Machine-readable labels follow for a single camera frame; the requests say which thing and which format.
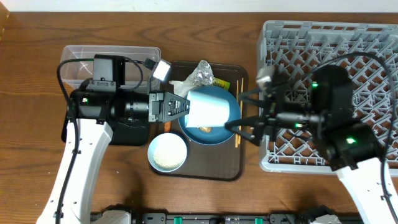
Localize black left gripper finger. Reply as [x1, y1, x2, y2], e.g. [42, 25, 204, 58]
[164, 91, 190, 108]
[164, 106, 190, 122]

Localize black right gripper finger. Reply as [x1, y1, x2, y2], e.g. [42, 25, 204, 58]
[224, 116, 264, 146]
[238, 88, 264, 108]

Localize white napkin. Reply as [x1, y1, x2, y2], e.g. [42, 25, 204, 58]
[169, 77, 200, 98]

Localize orange carrot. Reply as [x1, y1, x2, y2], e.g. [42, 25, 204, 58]
[164, 121, 172, 133]

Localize light blue cup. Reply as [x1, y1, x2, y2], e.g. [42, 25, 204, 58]
[184, 91, 230, 128]

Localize yellow green snack wrapper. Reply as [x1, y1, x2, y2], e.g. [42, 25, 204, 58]
[212, 78, 231, 91]

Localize aluminium foil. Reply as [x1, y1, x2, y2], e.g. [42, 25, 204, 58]
[192, 60, 214, 85]

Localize light blue rice bowl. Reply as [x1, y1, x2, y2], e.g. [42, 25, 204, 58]
[147, 133, 188, 173]

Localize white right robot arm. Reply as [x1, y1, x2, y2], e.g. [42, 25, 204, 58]
[225, 65, 397, 223]

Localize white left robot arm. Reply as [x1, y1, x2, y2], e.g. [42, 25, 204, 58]
[37, 54, 190, 223]

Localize black waste tray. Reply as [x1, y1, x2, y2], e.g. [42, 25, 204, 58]
[61, 88, 154, 146]

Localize grey dishwasher rack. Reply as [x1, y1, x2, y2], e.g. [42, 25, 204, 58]
[257, 21, 397, 177]

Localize wooden chopstick right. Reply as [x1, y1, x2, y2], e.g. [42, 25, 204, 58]
[238, 78, 244, 145]

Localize wooden chopstick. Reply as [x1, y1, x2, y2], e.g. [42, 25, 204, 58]
[238, 78, 244, 145]
[235, 80, 239, 148]

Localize wooden chopstick left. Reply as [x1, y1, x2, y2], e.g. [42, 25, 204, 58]
[235, 80, 239, 148]

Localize dark brown serving tray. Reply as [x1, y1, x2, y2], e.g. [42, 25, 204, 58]
[151, 63, 248, 181]

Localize clear plastic bin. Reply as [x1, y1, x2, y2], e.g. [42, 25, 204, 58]
[60, 45, 161, 93]

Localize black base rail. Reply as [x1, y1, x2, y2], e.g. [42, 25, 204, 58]
[90, 205, 363, 224]

